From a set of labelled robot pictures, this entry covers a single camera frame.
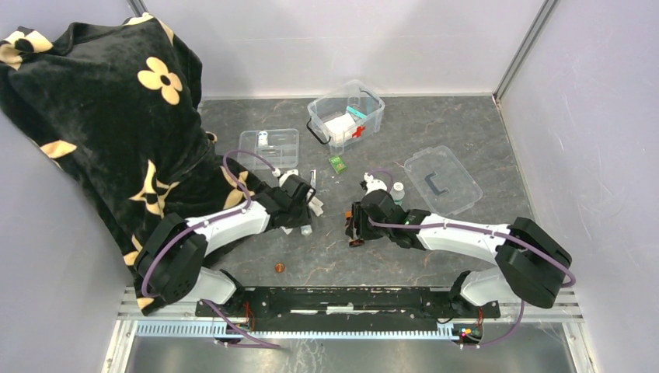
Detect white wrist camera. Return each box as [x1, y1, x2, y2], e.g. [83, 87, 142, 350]
[277, 169, 299, 187]
[360, 173, 389, 194]

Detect clear box lid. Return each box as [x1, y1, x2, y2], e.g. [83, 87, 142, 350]
[403, 145, 483, 217]

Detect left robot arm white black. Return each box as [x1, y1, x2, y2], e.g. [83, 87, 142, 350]
[134, 174, 316, 317]

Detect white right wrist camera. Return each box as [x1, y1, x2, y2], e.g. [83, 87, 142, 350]
[360, 173, 389, 194]

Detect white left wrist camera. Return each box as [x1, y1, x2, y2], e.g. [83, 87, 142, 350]
[277, 169, 299, 187]

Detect clear compartment tray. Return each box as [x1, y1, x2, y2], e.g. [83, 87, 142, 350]
[239, 128, 299, 169]

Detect teal bandage packet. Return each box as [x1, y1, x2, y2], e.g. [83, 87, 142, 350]
[346, 106, 368, 120]

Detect white gauze pad packet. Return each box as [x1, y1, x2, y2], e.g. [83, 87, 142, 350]
[322, 113, 357, 146]

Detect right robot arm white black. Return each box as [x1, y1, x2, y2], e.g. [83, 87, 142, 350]
[345, 190, 576, 317]

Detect green small medicine box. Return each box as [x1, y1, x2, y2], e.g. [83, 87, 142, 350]
[329, 155, 347, 174]

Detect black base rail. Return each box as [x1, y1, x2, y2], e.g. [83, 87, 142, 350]
[195, 286, 501, 332]

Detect brown bottle orange cap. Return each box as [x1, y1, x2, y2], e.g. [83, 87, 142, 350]
[345, 202, 362, 247]

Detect clear first aid box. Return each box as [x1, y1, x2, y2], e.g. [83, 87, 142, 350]
[305, 79, 385, 155]

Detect black blanket with cream flowers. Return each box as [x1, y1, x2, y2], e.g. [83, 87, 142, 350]
[0, 12, 289, 315]

